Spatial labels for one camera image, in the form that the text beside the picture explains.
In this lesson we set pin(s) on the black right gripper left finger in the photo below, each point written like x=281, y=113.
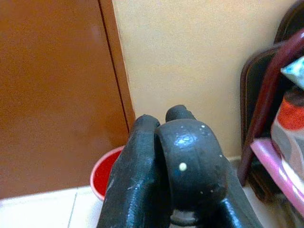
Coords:
x=135, y=171

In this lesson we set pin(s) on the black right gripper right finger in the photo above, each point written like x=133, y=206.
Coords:
x=240, y=204

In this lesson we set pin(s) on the red plastic bucket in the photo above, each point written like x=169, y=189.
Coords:
x=104, y=171

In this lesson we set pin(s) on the grey circle-patterned bed mattress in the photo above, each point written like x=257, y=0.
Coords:
x=289, y=133

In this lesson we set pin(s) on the dark wooden headboard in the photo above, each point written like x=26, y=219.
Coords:
x=256, y=95

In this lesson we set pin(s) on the brown wooden door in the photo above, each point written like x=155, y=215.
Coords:
x=54, y=95

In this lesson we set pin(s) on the pink bed frame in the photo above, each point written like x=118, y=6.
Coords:
x=273, y=161

